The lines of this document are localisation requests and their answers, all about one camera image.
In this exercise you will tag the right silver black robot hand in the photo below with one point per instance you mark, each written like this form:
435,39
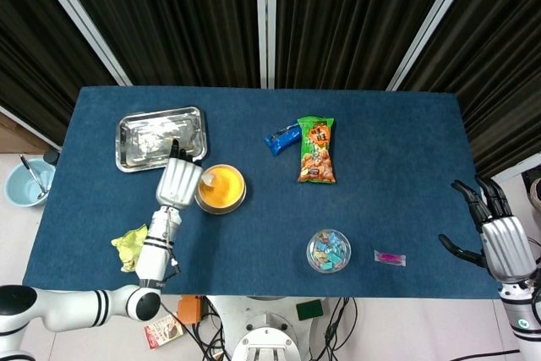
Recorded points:
507,251

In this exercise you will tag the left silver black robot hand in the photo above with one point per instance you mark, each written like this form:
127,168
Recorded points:
177,183

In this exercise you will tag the small white object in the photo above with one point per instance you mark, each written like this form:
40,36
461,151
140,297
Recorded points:
209,178

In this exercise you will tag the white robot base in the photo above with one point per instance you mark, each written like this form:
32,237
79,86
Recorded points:
266,335

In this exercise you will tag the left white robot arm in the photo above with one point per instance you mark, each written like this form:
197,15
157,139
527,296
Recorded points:
154,251

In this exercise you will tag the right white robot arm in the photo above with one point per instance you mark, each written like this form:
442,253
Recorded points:
524,327

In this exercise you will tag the beige bowl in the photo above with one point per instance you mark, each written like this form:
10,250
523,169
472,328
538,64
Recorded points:
226,189

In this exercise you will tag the orange bowl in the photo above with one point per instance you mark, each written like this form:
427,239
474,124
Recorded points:
222,211

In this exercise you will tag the silver metal tray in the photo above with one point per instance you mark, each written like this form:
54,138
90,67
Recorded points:
143,137

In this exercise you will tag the black round object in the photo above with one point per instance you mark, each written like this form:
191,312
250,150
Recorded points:
51,157

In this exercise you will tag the light blue plastic bowl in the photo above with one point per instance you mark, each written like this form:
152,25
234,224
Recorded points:
21,187

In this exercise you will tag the clear bowl of candies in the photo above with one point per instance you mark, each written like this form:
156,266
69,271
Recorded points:
329,251

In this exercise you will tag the yellow-green crumpled snack bag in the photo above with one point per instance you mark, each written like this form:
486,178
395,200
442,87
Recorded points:
129,249

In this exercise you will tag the blue table cloth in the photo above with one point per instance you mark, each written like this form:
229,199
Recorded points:
274,217

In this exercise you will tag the blue snack packet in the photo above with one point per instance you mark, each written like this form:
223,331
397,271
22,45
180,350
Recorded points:
283,141

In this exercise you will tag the pink sachet in clear wrapper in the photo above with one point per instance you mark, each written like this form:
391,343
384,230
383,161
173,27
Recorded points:
389,258

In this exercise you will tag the orange device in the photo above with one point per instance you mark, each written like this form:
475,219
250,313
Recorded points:
190,310

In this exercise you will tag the green orange snack bag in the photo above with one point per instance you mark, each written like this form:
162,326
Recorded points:
317,154

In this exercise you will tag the small printed food packet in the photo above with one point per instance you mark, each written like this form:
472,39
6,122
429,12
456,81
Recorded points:
164,331

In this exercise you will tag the black pleated curtain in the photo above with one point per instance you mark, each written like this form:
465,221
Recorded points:
34,61
355,18
498,61
169,18

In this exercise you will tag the dark green block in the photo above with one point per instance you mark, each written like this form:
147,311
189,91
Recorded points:
309,309

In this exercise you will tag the white frame post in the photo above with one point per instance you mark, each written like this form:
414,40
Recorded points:
435,18
266,18
80,18

